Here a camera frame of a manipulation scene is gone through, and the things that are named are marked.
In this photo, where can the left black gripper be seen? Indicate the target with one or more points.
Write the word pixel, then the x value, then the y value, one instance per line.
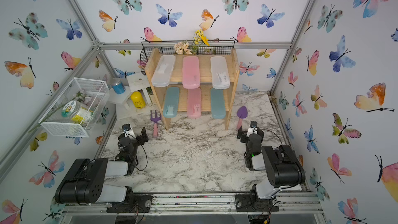
pixel 141 141

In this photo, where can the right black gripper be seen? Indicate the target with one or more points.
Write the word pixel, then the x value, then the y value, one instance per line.
pixel 243 134

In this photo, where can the teal pencil case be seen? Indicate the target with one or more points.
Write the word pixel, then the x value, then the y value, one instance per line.
pixel 171 102
pixel 218 109

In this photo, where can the pink pencil case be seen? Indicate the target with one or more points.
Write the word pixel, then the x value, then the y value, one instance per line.
pixel 191 72
pixel 194 108

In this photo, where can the clear pencil case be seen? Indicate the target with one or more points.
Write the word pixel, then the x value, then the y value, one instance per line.
pixel 219 73
pixel 163 72

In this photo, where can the pink pencil case top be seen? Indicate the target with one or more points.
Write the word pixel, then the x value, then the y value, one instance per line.
pixel 191 72

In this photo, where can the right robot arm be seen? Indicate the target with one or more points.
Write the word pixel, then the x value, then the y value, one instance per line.
pixel 282 168

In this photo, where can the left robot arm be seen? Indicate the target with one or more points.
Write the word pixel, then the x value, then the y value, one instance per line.
pixel 84 183

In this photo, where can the wooden two-tier shelf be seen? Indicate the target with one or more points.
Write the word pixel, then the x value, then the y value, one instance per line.
pixel 206 80

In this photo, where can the purple pink toy shovel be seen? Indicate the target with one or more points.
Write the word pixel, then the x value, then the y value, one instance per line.
pixel 242 113

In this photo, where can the purple pink toy rake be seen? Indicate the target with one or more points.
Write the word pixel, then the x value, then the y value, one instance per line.
pixel 155 117

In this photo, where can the white small step stool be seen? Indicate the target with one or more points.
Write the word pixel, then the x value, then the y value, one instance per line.
pixel 124 105

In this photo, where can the yellow bottle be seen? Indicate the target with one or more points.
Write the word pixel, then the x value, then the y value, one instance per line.
pixel 138 100

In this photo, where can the blue metallic can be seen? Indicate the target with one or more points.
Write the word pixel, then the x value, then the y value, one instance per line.
pixel 117 85

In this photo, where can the round green lid jar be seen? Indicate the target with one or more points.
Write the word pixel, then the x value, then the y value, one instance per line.
pixel 76 112

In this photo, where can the artificial flowers bunch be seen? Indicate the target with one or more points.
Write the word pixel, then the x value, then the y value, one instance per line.
pixel 192 47

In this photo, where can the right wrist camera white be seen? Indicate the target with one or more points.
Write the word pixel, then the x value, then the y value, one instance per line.
pixel 253 128

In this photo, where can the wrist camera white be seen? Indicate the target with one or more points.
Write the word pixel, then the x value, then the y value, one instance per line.
pixel 253 128
pixel 127 131

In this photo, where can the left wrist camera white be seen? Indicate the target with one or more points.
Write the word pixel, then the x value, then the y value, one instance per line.
pixel 127 131

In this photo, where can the white wire mesh basket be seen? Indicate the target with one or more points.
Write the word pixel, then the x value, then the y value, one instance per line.
pixel 91 92

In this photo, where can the aluminium front rail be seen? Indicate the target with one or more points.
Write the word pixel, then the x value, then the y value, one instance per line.
pixel 284 207

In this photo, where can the black wire basket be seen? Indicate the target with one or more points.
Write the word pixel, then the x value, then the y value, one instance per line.
pixel 216 47

